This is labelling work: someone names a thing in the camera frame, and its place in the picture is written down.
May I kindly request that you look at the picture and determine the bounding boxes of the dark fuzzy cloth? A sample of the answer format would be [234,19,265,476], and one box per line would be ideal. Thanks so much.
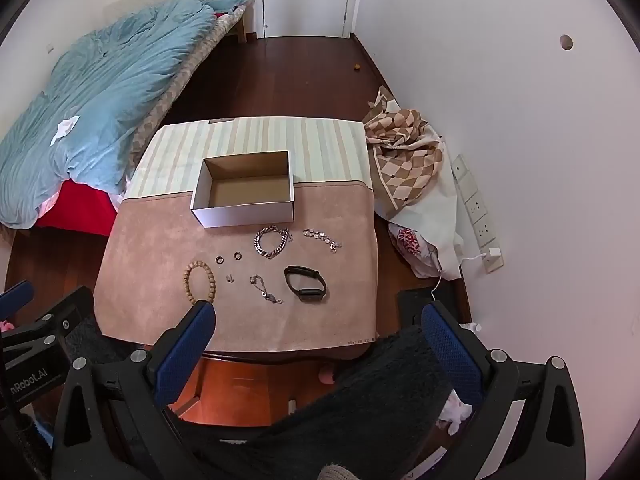
[65,300,486,480]

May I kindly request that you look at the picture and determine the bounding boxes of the cardboard box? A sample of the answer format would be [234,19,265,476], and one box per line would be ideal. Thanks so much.
[190,150,295,229]

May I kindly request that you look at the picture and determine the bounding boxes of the light blue duvet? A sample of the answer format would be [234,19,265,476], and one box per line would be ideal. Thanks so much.
[0,0,251,226]

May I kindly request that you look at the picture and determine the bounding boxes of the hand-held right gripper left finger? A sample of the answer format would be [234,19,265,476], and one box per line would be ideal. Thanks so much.
[52,300,217,480]

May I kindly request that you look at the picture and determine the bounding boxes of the red cloth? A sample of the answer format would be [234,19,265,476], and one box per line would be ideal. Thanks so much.
[35,178,118,237]

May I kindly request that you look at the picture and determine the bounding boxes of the checkered brown white cloth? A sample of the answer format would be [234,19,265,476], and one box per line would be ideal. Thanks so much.
[375,130,466,281]

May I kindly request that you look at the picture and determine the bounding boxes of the wooden bead bracelet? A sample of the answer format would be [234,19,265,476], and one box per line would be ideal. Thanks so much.
[183,261,216,306]

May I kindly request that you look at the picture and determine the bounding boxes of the white paper scrap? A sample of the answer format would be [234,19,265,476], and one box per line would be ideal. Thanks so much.
[52,115,81,143]

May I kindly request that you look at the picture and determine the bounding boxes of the silver disc link bracelet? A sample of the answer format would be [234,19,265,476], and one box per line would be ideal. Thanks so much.
[302,228,344,255]

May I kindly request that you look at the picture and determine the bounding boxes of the white cable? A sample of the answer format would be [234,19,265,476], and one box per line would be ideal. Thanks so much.
[430,252,486,306]

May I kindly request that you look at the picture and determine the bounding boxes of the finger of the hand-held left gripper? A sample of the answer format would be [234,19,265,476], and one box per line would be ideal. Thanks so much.
[30,286,96,342]
[0,280,35,317]

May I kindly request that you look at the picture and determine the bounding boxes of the black smart band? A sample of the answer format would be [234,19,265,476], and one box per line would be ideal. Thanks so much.
[283,265,328,304]

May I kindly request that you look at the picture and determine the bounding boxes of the black flat object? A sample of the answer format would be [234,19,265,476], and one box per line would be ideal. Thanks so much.
[397,290,436,331]

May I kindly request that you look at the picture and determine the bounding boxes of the thin silver charm bracelet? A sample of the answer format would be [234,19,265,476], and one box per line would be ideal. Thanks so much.
[248,274,284,306]

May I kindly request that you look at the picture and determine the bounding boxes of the white wall socket strip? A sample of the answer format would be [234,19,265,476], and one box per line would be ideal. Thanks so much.
[451,155,503,273]

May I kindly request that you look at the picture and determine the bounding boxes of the chunky silver chain bracelet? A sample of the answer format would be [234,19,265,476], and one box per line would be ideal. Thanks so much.
[254,225,293,260]

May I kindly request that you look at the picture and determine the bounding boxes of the white crumpled cloth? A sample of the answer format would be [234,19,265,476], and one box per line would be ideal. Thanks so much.
[437,390,473,436]

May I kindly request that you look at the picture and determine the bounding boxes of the plastic bag with red print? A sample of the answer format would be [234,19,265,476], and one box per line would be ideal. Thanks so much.
[389,222,443,278]

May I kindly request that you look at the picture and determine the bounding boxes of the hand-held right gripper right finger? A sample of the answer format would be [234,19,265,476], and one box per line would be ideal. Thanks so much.
[421,301,586,480]

